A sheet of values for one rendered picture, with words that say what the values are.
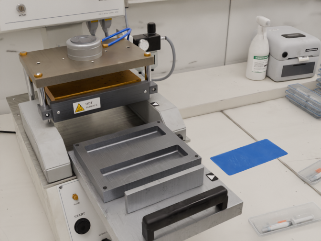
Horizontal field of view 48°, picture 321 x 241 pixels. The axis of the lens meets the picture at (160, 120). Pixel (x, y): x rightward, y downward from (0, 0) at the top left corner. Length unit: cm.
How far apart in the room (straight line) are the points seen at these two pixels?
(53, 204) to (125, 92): 29
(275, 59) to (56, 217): 107
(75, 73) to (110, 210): 31
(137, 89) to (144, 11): 66
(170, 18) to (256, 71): 41
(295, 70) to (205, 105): 43
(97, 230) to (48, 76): 34
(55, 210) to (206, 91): 84
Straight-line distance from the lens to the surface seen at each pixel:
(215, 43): 165
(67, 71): 79
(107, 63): 81
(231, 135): 124
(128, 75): 88
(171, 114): 84
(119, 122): 93
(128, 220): 60
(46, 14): 96
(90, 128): 92
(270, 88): 149
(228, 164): 110
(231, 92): 142
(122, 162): 68
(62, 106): 79
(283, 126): 133
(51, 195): 77
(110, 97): 82
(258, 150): 118
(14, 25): 95
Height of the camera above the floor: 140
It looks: 30 degrees down
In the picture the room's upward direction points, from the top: straight up
